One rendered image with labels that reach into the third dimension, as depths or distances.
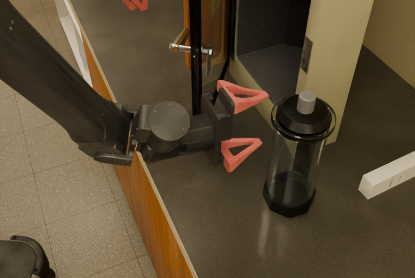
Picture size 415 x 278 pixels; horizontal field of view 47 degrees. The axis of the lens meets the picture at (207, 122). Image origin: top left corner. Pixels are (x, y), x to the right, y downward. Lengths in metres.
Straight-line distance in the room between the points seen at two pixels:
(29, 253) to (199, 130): 1.20
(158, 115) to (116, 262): 1.41
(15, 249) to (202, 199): 1.01
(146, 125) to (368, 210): 0.53
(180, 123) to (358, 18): 0.40
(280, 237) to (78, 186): 1.46
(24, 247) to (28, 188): 0.54
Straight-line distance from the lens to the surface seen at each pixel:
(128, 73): 1.27
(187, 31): 0.95
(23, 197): 2.29
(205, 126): 0.72
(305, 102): 0.78
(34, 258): 1.80
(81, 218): 2.15
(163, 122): 0.64
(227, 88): 0.73
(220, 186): 0.99
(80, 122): 0.62
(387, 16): 1.38
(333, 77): 0.95
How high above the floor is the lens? 1.72
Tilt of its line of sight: 44 degrees down
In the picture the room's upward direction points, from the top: straight up
